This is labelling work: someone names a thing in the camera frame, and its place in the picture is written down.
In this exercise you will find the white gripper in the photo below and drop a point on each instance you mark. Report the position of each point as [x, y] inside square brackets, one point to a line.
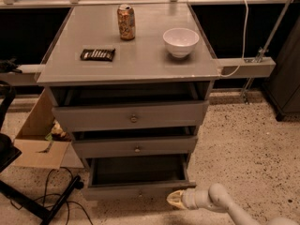
[187, 199]

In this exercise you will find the grey bottom drawer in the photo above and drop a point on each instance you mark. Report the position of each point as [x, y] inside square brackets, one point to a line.
[137, 177]

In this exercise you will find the grey drawer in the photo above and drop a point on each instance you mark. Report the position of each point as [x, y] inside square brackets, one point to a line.
[128, 116]
[111, 148]
[137, 177]

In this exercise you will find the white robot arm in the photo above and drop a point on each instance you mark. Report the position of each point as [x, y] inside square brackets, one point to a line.
[214, 199]

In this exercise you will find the grey middle drawer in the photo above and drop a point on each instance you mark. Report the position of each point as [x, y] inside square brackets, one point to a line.
[111, 148]

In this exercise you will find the grey drawer cabinet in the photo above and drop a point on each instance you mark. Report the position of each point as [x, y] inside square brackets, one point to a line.
[142, 71]

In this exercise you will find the grey top drawer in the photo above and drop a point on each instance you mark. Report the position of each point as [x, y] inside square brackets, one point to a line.
[128, 116]

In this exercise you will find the grey metal railing beam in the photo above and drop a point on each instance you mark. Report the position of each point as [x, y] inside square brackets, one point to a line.
[232, 68]

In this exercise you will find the cardboard box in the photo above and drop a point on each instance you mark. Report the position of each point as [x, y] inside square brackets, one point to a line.
[31, 140]

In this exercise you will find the dark grey side cabinet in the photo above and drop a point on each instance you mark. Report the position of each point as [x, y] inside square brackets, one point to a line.
[283, 86]

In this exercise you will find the white bowl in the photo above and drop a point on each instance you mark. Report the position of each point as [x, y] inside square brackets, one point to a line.
[180, 42]

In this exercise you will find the dark chocolate bar wrapper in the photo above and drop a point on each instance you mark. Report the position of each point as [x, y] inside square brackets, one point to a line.
[97, 55]

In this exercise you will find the metal diagonal rod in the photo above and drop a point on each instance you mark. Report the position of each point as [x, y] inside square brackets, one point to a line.
[259, 57]

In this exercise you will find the black chair base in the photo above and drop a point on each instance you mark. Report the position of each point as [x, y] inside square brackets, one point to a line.
[29, 189]

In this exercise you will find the gold soda can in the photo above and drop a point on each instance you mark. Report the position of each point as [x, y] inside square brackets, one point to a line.
[126, 21]

